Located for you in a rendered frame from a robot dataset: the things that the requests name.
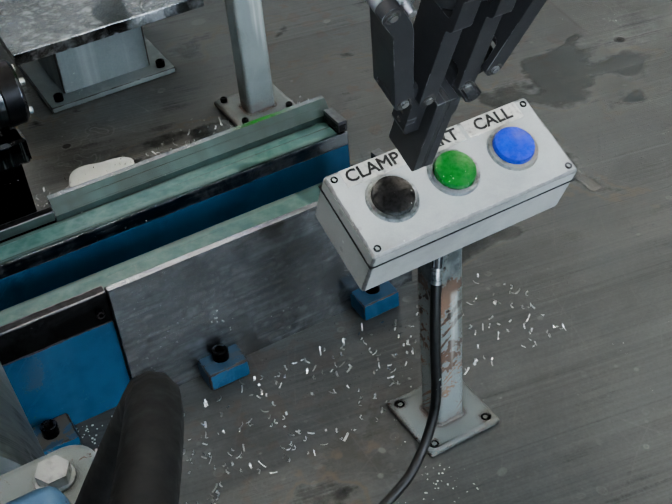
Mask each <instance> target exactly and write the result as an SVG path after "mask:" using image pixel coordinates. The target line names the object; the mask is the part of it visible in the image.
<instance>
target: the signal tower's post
mask: <svg viewBox="0 0 672 504"><path fill-rule="evenodd" d="M225 6H226V13H227V19H228V26H229V32H230V39H231V45H232V52H233V58H234V65H235V71H236V77H237V84H238V90H239V93H237V94H234V95H231V96H228V97H225V96H222V97H221V98H220V100H217V101H215V102H214V104H215V105H216V106H217V107H218V108H219V109H220V110H221V112H222V113H223V114H224V115H225V116H226V117H227V118H228V119H229V120H230V121H231V122H232V123H233V124H234V125H235V126H239V125H241V124H244V123H247V122H249V121H252V120H255V119H258V118H260V117H263V116H266V115H268V114H271V113H274V112H277V111H279V110H282V109H285V108H287V107H290V106H293V105H296V104H295V103H293V102H292V101H291V100H290V99H289V98H288V97H287V96H286V95H285V94H283V93H282V92H281V91H280V90H279V89H278V88H277V87H276V86H274V85H273V84H272V78H271V71H270V63H269V55H268V48H267V40H266V33H265V25H264V17H263V10H262V2H261V0H225Z"/></svg>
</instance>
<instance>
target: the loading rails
mask: <svg viewBox="0 0 672 504"><path fill-rule="evenodd" d="M346 130H347V121H346V119H345V118H344V117H342V116H341V115H340V114H339V113H338V112H337V111H335V110H334V109H333V108H332V107H331V108H328V105H327V103H326V101H325V99H324V97H323V96H322V95H320V96H317V97H315V98H312V99H309V100H306V101H304V102H301V103H298V104H296V105H293V106H290V107H287V108H285V109H282V110H279V111H277V112H274V113H271V114H268V115H266V116H263V117H260V118H258V119H255V120H252V121H249V122H247V123H244V124H241V125H239V126H236V127H233V128H230V129H228V130H225V131H222V132H220V133H217V134H214V135H211V136H209V137H206V138H203V139H201V140H198V141H195V142H192V143H190V144H187V145H184V146H182V147H179V148H176V149H173V150H171V151H168V152H165V153H163V154H160V155H157V156H154V157H152V158H149V159H146V160H144V161H141V162H138V163H135V164H133V165H130V166H127V167H125V168H122V169H119V170H116V171H114V172H111V173H108V174H106V175H103V176H100V177H97V178H95V179H92V180H89V181H87V182H84V183H81V184H78V185H76V186H73V187H70V188H68V189H65V190H62V191H59V192H57V193H54V194H51V195H49V196H47V199H48V203H49V206H50V207H48V208H45V209H42V210H40V211H37V212H34V213H32V214H29V215H26V216H23V217H21V218H18V219H15V220H13V221H10V222H7V223H5V224H2V225H0V363H1V365H2V367H3V369H4V371H5V373H6V375H7V377H8V379H9V381H10V383H11V385H12V388H13V390H14V392H15V394H16V396H17V398H18V400H19V402H20V404H21V406H22V408H23V410H24V412H25V415H26V417H27V419H28V421H29V423H30V425H31V427H32V429H33V431H34V433H35V435H36V437H37V439H38V441H39V444H40V446H41V448H42V450H43V452H44V454H45V455H47V454H49V453H51V452H53V451H56V450H58V449H60V448H63V447H65V446H69V445H83V444H82V441H81V438H80V435H79V433H78V432H77V430H76V428H75V426H74V425H76V424H78V423H81V422H83V421H85V420H87V419H89V418H92V417H94V416H96V415H98V414H101V413H103V412H105V411H107V410H110V409H112V408H114V407H116V406H117V405H118V403H119V401H120V399H121V397H122V395H123V393H124V391H125V389H126V387H127V385H128V383H129V382H130V381H131V380H132V379H133V378H135V377H137V376H138V375H140V374H142V373H144V372H145V371H154V372H164V373H165V374H167V375H168V376H169V377H170V378H171V379H172V380H173V381H174V382H175V383H176V384H177V385H179V386H180V385H182V384H184V383H187V382H189V381H191V380H193V379H196V378H198V377H200V376H202V377H203V379H204V380H205V382H206V383H207V385H208V386H209V388H210V389H211V390H212V391H213V390H216V389H219V388H221V387H223V386H225V385H227V384H229V383H232V382H234V381H236V380H238V379H240V378H243V377H245V376H247V375H249V374H250V367H249V362H248V359H247V357H246V355H249V354H251V353H253V352H255V351H257V350H260V349H262V348H264V347H266V346H269V345H271V344H273V343H275V342H277V341H280V340H282V339H284V338H286V337H288V336H291V335H293V334H295V333H297V332H300V331H302V330H304V329H306V328H308V327H311V326H313V325H315V324H317V323H319V322H322V321H324V320H326V319H328V318H330V317H333V316H335V315H337V314H339V313H342V312H344V311H346V310H348V309H350V308H354V309H355V310H356V312H357V313H358V314H359V315H360V316H361V317H362V318H363V319H364V320H369V319H371V318H373V317H375V316H378V315H380V314H382V313H384V312H386V311H388V310H391V309H393V308H395V307H397V306H398V305H399V292H398V290H397V289H396V288H397V287H399V286H401V285H404V284H406V283H408V282H410V281H412V270H411V271H409V272H407V273H404V274H402V275H400V276H398V277H395V278H393V279H391V280H389V281H386V282H384V283H382V284H380V285H378V286H375V287H373V288H371V289H369V290H366V291H362V290H361V289H360V288H359V286H358V285H357V283H356V281H355V280H354V278H353V276H352V275H351V273H350V272H349V270H348V268H347V267H346V265H345V263H344V262H343V260H342V258H341V257H340V255H339V254H338V252H337V250H336V249H335V247H334V245H333V244H332V242H331V241H330V239H329V237H328V236H327V234H326V232H325V231H324V229H323V227H322V226H321V224H320V223H319V221H318V219H317V218H316V215H315V212H316V208H317V204H318V199H319V195H320V191H321V190H320V189H319V187H318V186H319V185H321V184H322V183H323V179H324V178H325V177H326V176H329V175H331V174H334V173H336V172H339V171H341V170H344V169H346V168H349V167H350V159H349V147H348V132H347V131H346Z"/></svg>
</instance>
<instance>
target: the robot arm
mask: <svg viewBox="0 0 672 504"><path fill-rule="evenodd" d="M414 1H415V0H366V2H367V3H368V5H369V6H370V21H371V40H372V58H373V76H374V79H375V81H376V82H377V84H378V85H379V87H380V88H381V89H382V91H383V92H384V94H385V95H386V97H387V98H388V100H389V101H390V103H391V104H392V106H393V107H394V108H393V111H392V116H393V118H394V121H393V124H392V128H391V131H390V134H389V138H390V140H391V141H392V143H393V144H394V146H395V147H396V149H397V150H398V152H399V153H400V155H401V156H402V158H403V159H404V161H405V162H406V164H407V165H408V167H409V168H410V170H411V171H412V172H413V171H416V170H418V169H420V168H422V167H425V166H428V165H430V164H432V163H433V161H434V158H435V156H436V153H437V151H438V148H439V146H440V143H441V141H442V138H443V136H444V133H445V131H446V128H447V126H448V123H449V121H450V118H451V116H452V115H453V113H454V112H455V111H456V109H457V107H458V104H459V102H460V99H461V97H462V98H463V100H464V101H465V102H471V101H473V100H475V99H476V98H477V97H478V96H479V95H480V94H481V93H482V92H481V90H480V89H479V87H478V86H477V85H476V83H475V80H476V78H477V75H478V74H480V73H481V72H483V71H484V73H485V74H486V75H487V76H490V75H493V74H495V73H497V72H498V71H499V70H500V69H501V68H502V67H503V65H504V64H505V62H506V61H507V59H508V58H509V56H510V55H511V53H512V52H513V50H514V49H515V47H516V46H517V44H518V43H519V41H520V40H521V38H522V37H523V35H524V34H525V32H526V31H527V29H528V28H529V26H530V25H531V23H532V22H533V20H534V19H535V17H536V16H537V14H538V13H539V11H540V10H541V8H542V7H543V5H544V4H545V2H546V1H547V0H421V2H420V5H419V8H418V11H417V10H416V9H415V8H414V6H413V3H414ZM416 14H417V15H416ZM415 16H416V18H415V21H414V24H412V22H411V20H410V19H412V18H414V17H415ZM492 40H493V41H494V43H495V44H496V46H495V47H494V49H493V47H492V46H491V45H490V44H491V41H492Z"/></svg>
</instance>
